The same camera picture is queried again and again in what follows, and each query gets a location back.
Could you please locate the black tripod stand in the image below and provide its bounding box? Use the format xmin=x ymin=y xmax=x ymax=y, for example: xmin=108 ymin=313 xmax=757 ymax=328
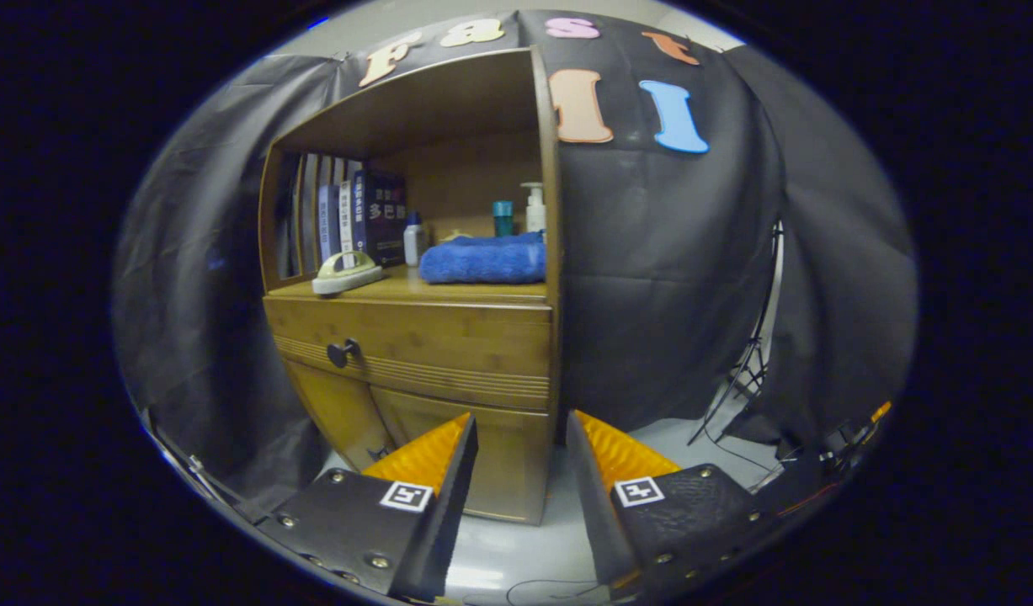
xmin=687 ymin=221 xmax=785 ymax=447

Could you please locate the wooden cabinet door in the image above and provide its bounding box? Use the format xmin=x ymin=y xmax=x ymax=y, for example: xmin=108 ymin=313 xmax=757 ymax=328
xmin=369 ymin=385 xmax=555 ymax=524
xmin=285 ymin=360 xmax=399 ymax=472

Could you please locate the white bottle with blue cap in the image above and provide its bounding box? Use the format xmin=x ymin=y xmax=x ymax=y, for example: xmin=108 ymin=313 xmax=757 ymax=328
xmin=403 ymin=211 xmax=427 ymax=268

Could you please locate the wooden cabinet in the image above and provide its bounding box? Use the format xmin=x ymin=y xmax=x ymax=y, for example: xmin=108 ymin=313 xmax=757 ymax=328
xmin=258 ymin=46 xmax=563 ymax=527

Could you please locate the white pump bottle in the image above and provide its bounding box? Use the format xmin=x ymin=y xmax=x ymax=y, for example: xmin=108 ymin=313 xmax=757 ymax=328
xmin=520 ymin=182 xmax=546 ymax=235

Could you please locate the wooden drawer with black knob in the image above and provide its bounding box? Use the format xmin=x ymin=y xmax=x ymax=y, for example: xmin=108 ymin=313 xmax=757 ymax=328
xmin=264 ymin=295 xmax=555 ymax=413

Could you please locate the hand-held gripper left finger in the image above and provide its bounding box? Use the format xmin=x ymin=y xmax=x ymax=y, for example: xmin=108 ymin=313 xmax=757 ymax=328
xmin=255 ymin=412 xmax=480 ymax=603

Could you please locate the pale blue book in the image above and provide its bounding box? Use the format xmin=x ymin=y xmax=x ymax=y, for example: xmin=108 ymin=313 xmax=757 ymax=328
xmin=317 ymin=183 xmax=342 ymax=262

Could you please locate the black device with orange part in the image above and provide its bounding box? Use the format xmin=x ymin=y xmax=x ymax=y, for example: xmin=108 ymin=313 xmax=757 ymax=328
xmin=819 ymin=400 xmax=894 ymax=472

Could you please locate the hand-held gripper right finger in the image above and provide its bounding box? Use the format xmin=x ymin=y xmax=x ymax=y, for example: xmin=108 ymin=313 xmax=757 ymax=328
xmin=565 ymin=409 xmax=786 ymax=603

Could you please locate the wooden countertop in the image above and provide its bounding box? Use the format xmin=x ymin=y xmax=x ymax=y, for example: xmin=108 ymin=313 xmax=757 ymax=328
xmin=268 ymin=244 xmax=551 ymax=306

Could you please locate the pale green scrub brush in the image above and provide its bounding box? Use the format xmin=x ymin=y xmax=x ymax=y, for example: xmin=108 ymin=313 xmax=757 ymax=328
xmin=311 ymin=250 xmax=385 ymax=296

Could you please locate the dark blue book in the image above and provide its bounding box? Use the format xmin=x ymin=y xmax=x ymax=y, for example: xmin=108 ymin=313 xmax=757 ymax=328
xmin=351 ymin=170 xmax=408 ymax=268

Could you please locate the folded blue towel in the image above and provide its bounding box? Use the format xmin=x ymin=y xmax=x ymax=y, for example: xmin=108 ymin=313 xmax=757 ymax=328
xmin=418 ymin=231 xmax=547 ymax=285

